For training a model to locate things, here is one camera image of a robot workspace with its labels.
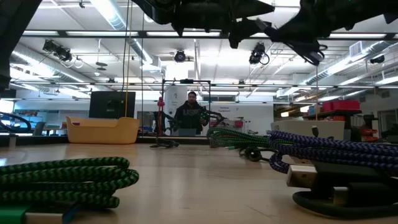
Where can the black monitor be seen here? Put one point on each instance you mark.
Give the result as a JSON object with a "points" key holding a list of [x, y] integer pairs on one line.
{"points": [[105, 104]]}

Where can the yellow plastic bin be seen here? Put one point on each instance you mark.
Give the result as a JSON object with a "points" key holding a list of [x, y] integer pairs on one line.
{"points": [[102, 130]]}

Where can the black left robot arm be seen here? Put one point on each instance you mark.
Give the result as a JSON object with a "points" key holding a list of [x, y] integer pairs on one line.
{"points": [[15, 31]]}

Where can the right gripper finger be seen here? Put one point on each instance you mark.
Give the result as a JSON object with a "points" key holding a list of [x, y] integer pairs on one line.
{"points": [[292, 32], [312, 14]]}

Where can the dark wall shelf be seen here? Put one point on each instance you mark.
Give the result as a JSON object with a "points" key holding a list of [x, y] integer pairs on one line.
{"points": [[329, 114]]}

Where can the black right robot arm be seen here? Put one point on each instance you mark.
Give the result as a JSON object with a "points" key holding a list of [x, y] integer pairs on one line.
{"points": [[382, 7]]}

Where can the black overhead camera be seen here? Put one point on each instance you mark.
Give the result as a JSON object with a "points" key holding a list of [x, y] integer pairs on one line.
{"points": [[57, 49], [377, 59], [179, 56], [257, 53]]}

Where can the person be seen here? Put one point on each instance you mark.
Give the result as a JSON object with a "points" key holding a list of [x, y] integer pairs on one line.
{"points": [[189, 116]]}

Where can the red storage box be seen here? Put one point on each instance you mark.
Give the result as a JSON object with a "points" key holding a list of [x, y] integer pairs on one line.
{"points": [[342, 105]]}

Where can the black table frame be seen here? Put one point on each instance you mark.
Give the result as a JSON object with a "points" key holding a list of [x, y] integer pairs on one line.
{"points": [[46, 140]]}

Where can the silver ventilation duct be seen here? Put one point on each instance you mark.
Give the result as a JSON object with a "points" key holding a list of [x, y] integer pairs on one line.
{"points": [[115, 18]]}

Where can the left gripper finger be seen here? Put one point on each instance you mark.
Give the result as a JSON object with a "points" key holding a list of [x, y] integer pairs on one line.
{"points": [[242, 31], [248, 9]]}

